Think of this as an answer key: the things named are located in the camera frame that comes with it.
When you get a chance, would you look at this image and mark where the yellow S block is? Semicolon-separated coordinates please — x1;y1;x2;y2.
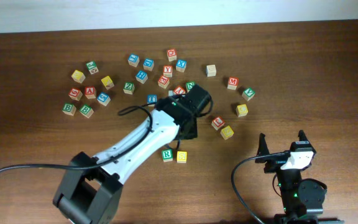
177;151;188;163

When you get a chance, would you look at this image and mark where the green R block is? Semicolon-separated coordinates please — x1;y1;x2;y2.
162;149;173;162

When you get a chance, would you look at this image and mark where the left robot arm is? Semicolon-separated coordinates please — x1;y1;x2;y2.
53;85;213;224

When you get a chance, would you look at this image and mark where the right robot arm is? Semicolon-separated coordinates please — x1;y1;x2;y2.
255;130;344;223

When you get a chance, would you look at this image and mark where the green N block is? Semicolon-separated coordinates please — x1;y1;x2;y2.
186;82;195;92

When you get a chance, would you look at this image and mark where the red Y block lower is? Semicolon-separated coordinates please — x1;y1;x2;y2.
173;86;186;95

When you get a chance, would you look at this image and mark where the red y block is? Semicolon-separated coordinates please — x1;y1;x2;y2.
163;65;173;77
173;86;186;95

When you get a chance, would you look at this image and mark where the red 3 block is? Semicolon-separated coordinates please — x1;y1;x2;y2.
211;116;225;130

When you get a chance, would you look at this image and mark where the plain wooden block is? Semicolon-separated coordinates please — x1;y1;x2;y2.
206;65;217;77

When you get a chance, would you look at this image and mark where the red M block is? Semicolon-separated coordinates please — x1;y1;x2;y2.
227;77;239;90

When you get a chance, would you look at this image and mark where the yellow block lower right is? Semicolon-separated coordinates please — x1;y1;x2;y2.
220;126;234;140

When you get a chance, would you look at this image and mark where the blue X block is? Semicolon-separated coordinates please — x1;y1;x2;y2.
176;60;187;72

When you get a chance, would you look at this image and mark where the red E block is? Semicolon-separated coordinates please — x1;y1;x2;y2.
157;75;170;89

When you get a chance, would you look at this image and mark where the yellow C block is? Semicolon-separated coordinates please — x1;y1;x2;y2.
236;104;249;117

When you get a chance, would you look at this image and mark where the red Y block upper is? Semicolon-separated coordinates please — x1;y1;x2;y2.
163;65;173;77

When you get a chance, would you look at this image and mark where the blue T block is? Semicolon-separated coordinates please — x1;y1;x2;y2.
147;95;158;106

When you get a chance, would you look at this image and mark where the green V block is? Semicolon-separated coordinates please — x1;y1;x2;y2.
242;88;255;101

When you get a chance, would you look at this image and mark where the red Q block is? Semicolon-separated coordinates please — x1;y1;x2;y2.
167;49;177;62

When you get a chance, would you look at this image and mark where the blue H block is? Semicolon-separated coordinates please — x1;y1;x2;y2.
135;70;148;84

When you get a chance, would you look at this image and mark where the blue D block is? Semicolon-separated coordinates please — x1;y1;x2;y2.
143;58;155;71

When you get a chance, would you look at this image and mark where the green Z block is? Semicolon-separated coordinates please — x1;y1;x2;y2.
123;82;135;95

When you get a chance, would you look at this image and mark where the blue L block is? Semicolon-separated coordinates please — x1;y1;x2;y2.
127;54;140;67

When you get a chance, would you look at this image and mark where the yellow block middle left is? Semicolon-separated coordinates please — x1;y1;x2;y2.
101;76;114;90

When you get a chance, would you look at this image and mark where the red A block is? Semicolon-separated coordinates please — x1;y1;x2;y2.
85;86;97;99

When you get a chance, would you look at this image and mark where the green J block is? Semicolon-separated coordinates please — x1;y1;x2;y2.
86;61;99;75

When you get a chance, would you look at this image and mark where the green b block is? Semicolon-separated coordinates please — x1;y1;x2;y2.
79;105;94;118
62;103;76;116

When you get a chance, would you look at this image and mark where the yellow block upper left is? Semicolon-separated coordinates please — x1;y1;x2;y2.
71;70;86;83

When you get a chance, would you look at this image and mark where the red 6 block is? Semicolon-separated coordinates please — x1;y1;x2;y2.
68;88;83;101

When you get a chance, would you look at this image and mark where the green B block far left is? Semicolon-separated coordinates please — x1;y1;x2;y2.
62;103;76;116

